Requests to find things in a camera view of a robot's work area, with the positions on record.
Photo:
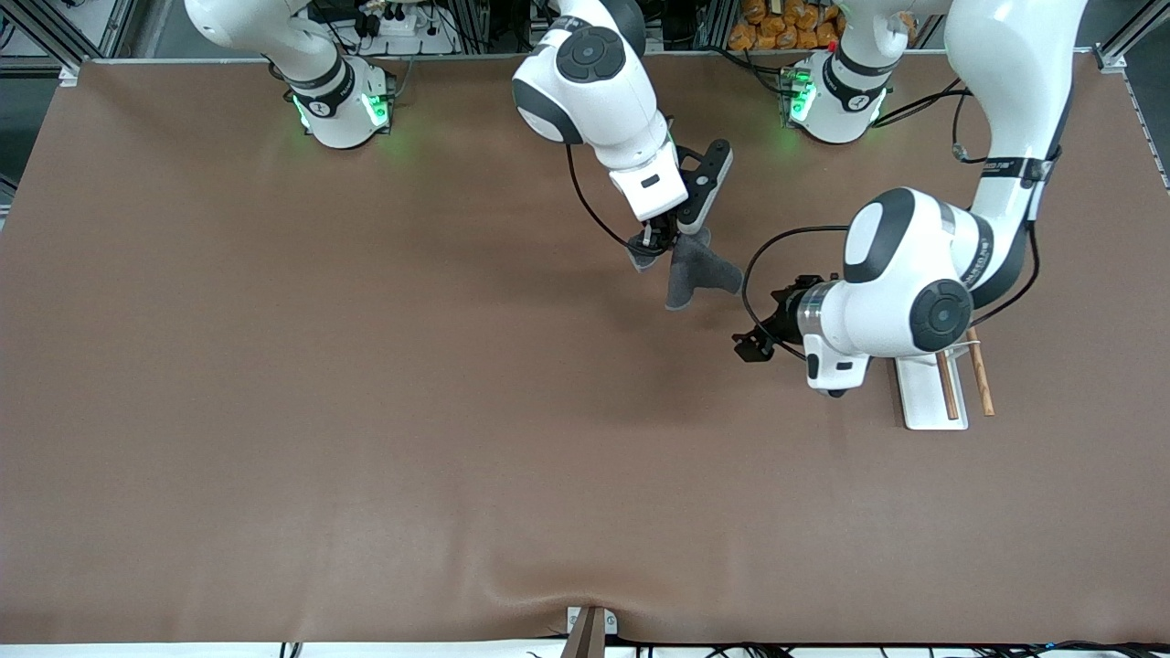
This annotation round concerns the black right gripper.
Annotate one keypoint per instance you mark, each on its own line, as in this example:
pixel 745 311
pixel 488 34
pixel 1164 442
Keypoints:
pixel 660 236

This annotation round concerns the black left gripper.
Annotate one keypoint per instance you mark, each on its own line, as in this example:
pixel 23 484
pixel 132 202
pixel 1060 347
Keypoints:
pixel 786 317

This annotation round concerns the grey microfibre towel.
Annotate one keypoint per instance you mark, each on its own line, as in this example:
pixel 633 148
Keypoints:
pixel 695 270

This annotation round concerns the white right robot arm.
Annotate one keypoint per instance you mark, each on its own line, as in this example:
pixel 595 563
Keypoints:
pixel 594 100

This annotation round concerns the orange snack packets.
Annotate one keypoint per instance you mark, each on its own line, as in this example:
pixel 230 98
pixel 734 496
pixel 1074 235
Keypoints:
pixel 777 27

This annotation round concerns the white power strip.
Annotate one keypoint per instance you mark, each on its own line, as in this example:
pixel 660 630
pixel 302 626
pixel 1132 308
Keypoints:
pixel 411 27

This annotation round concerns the brown table cover mat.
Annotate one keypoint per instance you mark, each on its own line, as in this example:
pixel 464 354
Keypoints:
pixel 366 411

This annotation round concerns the white rack base plate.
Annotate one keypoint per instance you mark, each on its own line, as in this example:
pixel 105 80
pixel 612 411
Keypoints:
pixel 919 393

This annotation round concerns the white table edge bracket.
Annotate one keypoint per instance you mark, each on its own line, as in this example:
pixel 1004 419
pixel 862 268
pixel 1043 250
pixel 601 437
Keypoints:
pixel 611 621

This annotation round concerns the brown camera post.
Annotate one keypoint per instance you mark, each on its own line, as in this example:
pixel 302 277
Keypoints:
pixel 585 635

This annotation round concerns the metal table corner bracket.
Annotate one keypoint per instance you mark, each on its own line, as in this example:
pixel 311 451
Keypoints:
pixel 1111 57
pixel 69 75

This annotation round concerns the aluminium frame post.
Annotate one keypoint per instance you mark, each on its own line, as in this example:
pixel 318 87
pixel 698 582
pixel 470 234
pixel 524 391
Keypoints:
pixel 1120 37
pixel 110 27

